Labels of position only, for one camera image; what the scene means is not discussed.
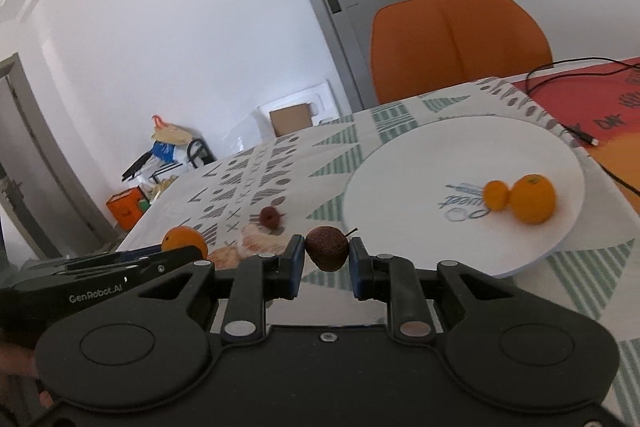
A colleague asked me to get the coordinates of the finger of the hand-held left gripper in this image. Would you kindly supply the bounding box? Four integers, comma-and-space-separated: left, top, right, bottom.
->
116, 245, 201, 279

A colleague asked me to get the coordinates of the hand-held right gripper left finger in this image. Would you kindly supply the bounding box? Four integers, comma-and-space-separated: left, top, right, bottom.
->
135, 234, 307, 344

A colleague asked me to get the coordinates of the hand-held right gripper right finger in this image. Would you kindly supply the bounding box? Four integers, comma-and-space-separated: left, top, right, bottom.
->
348, 237, 518, 342

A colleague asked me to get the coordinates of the medium orange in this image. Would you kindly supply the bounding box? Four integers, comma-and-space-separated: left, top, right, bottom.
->
161, 226, 209, 261

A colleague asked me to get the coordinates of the brown round fruit with stem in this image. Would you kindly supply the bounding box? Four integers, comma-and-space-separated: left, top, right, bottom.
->
305, 226, 359, 272

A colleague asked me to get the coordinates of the sausage snack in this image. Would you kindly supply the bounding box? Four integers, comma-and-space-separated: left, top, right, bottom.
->
241, 227, 287, 258
207, 247, 241, 271

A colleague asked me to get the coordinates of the small dark red fruit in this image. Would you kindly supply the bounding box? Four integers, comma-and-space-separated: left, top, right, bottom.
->
259, 206, 287, 229

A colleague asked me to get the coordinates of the white round plate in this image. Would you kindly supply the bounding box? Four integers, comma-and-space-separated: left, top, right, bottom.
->
342, 116, 587, 278

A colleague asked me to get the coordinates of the small orange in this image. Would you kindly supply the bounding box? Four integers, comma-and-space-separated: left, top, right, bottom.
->
483, 180, 511, 213

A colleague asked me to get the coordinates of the large orange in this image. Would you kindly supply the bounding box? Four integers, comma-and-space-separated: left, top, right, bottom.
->
509, 174, 557, 225

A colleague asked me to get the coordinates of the person's left hand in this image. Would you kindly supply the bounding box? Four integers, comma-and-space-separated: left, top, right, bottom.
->
0, 341, 55, 409

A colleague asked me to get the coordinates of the orange box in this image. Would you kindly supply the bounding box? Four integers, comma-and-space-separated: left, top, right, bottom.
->
105, 187, 147, 231

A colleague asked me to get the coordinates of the patterned tablecloth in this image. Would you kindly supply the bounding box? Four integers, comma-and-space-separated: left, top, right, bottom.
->
117, 74, 640, 427

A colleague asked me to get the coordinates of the blue plastic bag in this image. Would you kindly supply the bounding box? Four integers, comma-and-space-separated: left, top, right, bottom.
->
151, 141, 177, 164

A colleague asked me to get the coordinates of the black metal rack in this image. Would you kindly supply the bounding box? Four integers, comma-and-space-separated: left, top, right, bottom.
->
187, 139, 217, 168

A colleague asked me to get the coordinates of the cardboard box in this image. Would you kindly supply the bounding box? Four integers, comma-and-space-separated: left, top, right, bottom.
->
269, 103, 314, 138

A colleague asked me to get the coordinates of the white foam packaging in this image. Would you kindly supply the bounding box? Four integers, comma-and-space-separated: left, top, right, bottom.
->
257, 79, 337, 134

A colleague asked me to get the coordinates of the orange chair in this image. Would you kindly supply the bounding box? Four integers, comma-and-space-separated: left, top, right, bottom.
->
371, 0, 554, 106

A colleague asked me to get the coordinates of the red orange table mat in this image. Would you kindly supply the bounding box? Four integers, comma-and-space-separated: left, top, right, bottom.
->
510, 57, 640, 210

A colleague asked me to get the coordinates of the beige bag with orange handle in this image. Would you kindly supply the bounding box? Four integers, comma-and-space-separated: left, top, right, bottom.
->
151, 114, 193, 146

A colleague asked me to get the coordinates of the grey door frame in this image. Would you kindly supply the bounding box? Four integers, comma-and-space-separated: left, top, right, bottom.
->
0, 52, 121, 260

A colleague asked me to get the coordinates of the black cable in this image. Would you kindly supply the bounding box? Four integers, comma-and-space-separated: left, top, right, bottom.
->
525, 56, 640, 198

